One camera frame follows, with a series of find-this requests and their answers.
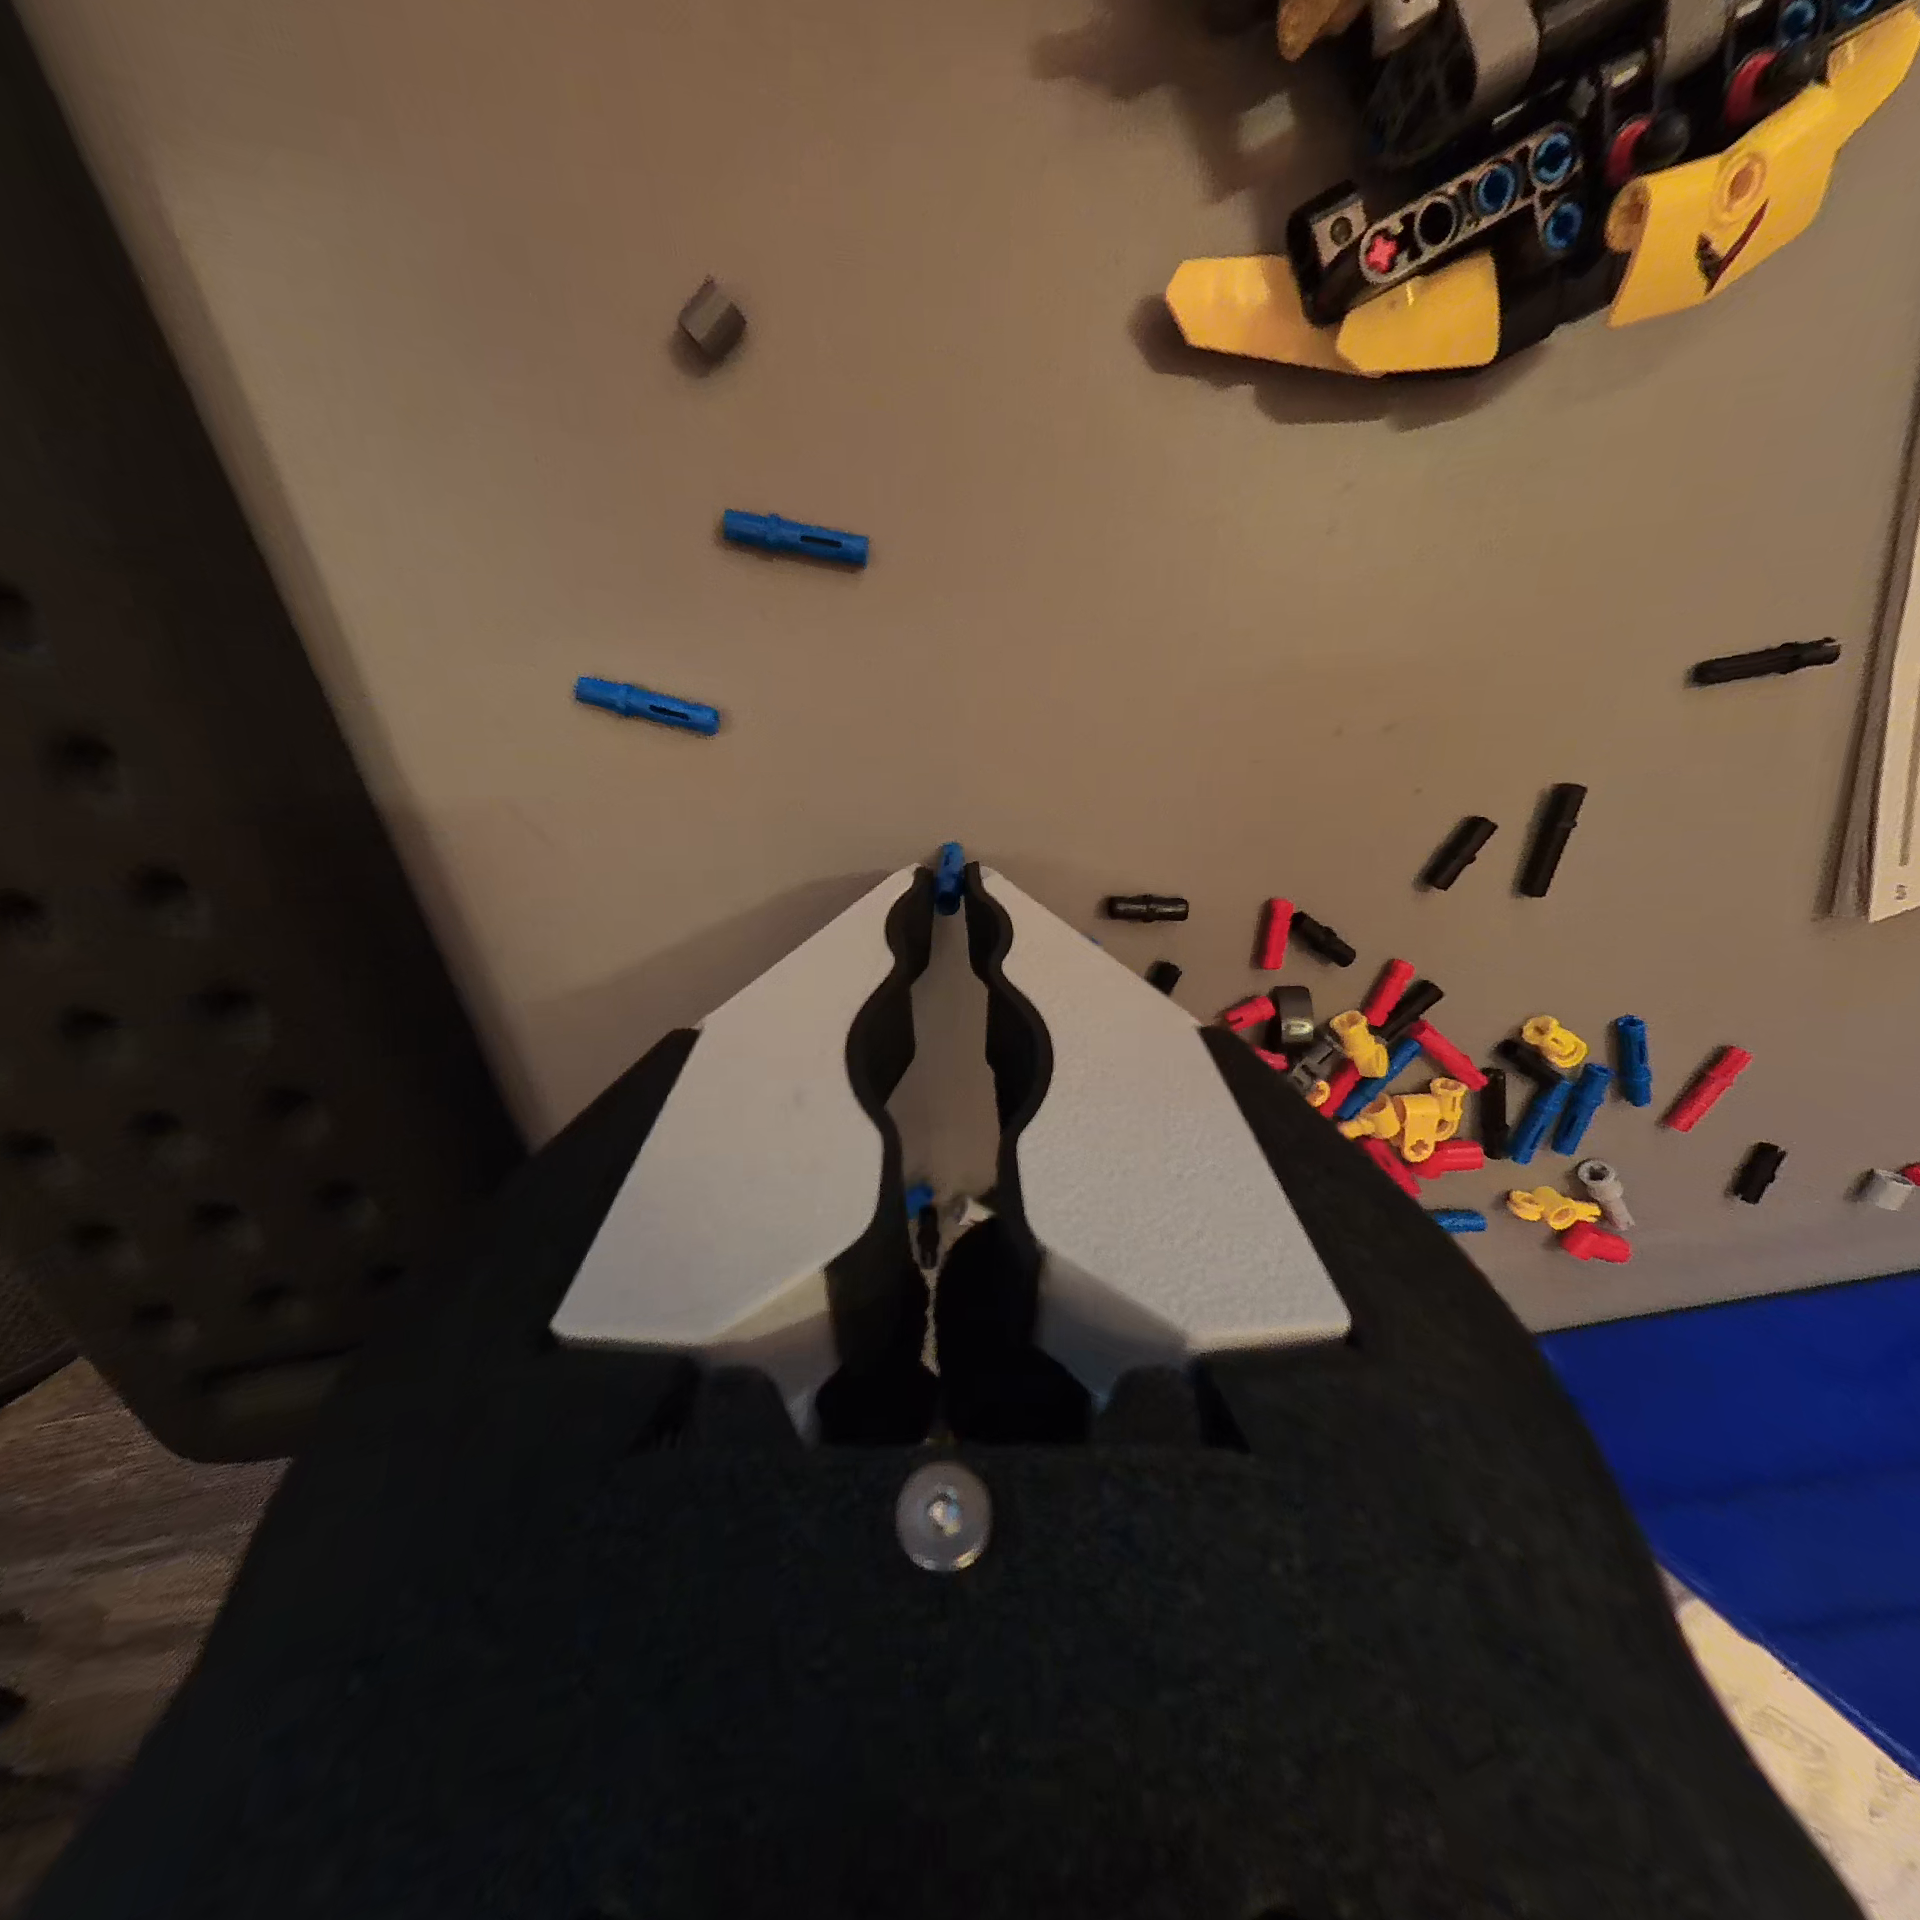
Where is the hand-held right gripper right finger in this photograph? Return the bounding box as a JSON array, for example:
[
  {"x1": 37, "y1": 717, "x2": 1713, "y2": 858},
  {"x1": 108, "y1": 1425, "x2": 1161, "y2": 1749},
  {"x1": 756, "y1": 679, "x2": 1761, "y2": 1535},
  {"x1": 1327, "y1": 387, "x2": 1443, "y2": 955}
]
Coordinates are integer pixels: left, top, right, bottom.
[{"x1": 941, "y1": 867, "x2": 1356, "y2": 1447}]

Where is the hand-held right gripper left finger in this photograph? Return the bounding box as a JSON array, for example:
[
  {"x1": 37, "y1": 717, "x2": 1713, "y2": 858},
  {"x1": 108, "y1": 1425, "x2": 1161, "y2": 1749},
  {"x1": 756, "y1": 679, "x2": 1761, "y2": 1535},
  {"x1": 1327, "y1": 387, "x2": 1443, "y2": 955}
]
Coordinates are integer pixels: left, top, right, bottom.
[{"x1": 547, "y1": 867, "x2": 948, "y2": 1447}]

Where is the blue plastic bin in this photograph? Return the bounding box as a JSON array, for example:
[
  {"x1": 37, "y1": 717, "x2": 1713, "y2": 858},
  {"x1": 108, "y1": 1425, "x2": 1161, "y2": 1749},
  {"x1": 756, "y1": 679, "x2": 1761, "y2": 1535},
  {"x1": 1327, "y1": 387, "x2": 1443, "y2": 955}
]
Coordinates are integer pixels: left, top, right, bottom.
[{"x1": 1533, "y1": 1275, "x2": 1920, "y2": 1730}]

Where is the instruction booklet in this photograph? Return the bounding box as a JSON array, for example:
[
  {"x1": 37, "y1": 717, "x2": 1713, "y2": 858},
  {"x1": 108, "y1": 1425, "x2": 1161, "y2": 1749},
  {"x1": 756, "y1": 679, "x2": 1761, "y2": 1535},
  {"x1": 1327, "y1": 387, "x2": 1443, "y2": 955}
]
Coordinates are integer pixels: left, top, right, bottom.
[{"x1": 1828, "y1": 452, "x2": 1920, "y2": 929}]

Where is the yellow black toy brick car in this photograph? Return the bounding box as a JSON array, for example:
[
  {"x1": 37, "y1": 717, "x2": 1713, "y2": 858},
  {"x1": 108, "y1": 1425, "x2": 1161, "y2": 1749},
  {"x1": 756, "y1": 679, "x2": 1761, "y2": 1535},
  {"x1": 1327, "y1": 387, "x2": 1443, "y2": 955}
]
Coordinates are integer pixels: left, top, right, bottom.
[{"x1": 1167, "y1": 0, "x2": 1920, "y2": 380}]

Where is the grey desk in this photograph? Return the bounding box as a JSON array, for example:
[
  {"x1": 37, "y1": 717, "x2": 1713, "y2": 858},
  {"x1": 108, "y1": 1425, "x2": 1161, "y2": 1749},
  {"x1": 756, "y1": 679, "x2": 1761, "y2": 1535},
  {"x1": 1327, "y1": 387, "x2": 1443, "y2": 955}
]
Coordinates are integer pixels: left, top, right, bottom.
[{"x1": 16, "y1": 0, "x2": 1920, "y2": 1352}]

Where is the pile of black red pins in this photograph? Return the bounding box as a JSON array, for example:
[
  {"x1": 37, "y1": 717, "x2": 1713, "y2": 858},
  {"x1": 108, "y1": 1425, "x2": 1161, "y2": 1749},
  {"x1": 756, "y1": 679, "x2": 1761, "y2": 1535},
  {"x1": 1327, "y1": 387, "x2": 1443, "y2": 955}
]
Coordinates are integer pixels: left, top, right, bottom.
[{"x1": 1102, "y1": 638, "x2": 1844, "y2": 998}]

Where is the black perforated pad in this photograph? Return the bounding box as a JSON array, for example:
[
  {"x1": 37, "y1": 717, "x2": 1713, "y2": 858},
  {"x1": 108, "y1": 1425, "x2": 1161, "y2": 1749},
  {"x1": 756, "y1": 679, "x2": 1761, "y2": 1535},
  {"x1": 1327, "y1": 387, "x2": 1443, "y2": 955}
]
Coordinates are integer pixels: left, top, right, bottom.
[{"x1": 0, "y1": 0, "x2": 528, "y2": 1467}]

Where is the white printed paper bag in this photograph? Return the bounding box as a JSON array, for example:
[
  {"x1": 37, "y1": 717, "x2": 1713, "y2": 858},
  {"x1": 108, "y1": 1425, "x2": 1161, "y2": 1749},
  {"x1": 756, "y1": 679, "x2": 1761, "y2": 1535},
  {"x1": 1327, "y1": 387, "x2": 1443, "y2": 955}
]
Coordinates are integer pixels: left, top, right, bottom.
[{"x1": 1668, "y1": 1609, "x2": 1920, "y2": 1920}]

